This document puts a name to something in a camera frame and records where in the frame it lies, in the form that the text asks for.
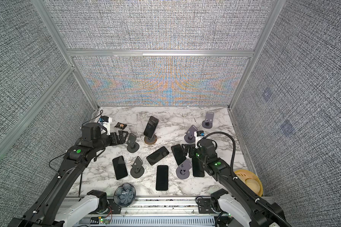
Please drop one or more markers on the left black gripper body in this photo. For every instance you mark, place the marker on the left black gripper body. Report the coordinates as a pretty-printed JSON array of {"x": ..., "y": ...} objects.
[{"x": 113, "y": 141}]

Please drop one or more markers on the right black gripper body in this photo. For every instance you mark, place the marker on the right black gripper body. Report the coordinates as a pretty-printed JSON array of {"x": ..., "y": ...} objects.
[{"x": 192, "y": 147}]

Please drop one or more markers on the blue case phone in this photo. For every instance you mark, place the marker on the blue case phone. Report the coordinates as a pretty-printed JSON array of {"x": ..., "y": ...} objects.
[{"x": 178, "y": 154}]

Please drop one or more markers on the purple case phone wooden stand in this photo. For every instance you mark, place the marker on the purple case phone wooden stand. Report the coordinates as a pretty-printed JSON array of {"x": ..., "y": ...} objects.
[{"x": 151, "y": 127}]

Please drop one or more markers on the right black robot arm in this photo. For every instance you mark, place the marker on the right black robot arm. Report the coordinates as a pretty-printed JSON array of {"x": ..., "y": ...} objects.
[{"x": 236, "y": 199}]

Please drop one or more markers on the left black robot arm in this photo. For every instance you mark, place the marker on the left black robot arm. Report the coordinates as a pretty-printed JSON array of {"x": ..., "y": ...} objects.
[{"x": 94, "y": 140}]

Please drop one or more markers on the middle purple phone stand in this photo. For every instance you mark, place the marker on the middle purple phone stand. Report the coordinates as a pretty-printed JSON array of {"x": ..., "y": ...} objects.
[{"x": 189, "y": 136}]

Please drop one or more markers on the left grey phone stand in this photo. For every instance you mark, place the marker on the left grey phone stand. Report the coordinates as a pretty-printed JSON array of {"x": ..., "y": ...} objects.
[{"x": 132, "y": 145}]

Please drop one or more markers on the front right purple stand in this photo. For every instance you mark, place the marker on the front right purple stand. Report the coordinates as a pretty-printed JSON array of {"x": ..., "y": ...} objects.
[{"x": 182, "y": 171}]

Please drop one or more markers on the far right purple stand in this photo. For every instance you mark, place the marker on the far right purple stand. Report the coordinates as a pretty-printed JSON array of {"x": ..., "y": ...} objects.
[{"x": 209, "y": 119}]

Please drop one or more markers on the wooden base phone stand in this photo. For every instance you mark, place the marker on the wooden base phone stand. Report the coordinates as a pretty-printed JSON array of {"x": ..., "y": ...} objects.
[{"x": 150, "y": 141}]

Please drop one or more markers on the front left grey stand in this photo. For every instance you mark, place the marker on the front left grey stand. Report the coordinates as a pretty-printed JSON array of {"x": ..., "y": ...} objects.
[{"x": 137, "y": 169}]

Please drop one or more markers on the small black snack packet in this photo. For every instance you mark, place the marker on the small black snack packet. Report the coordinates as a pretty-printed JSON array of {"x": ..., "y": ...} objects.
[{"x": 120, "y": 126}]

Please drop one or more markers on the yellow bamboo steamer basket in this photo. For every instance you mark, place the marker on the yellow bamboo steamer basket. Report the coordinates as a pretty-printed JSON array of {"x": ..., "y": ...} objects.
[{"x": 251, "y": 180}]

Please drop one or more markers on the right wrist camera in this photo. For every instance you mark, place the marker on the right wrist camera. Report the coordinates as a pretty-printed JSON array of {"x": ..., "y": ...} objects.
[{"x": 199, "y": 135}]

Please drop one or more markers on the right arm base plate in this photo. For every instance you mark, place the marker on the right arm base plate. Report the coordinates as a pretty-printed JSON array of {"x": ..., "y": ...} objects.
[{"x": 204, "y": 206}]

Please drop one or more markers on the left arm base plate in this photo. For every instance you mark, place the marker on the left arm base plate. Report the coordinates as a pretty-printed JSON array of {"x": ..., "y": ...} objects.
[{"x": 115, "y": 209}]

